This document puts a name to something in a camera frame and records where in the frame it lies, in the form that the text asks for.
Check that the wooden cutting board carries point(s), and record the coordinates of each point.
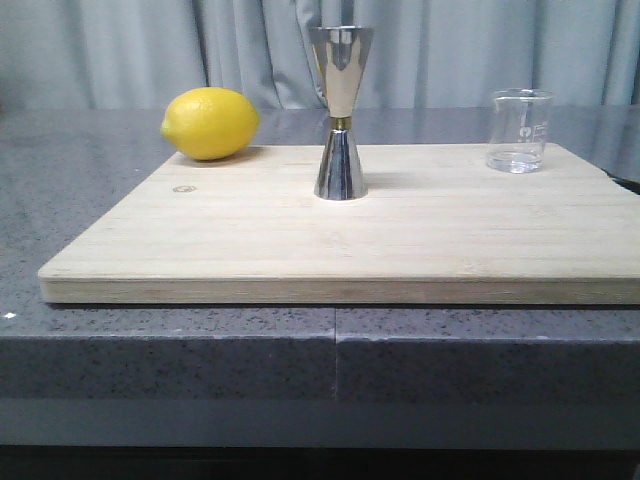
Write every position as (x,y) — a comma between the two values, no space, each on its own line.
(437,226)

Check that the yellow lemon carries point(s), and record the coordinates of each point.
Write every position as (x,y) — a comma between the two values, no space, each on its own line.
(210,123)

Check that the glass beaker with liquid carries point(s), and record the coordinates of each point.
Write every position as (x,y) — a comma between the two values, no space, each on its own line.
(519,129)

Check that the steel double jigger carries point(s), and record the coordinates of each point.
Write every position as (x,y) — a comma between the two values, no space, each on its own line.
(341,54)

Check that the grey curtain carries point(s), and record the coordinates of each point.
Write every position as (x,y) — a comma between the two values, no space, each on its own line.
(425,54)

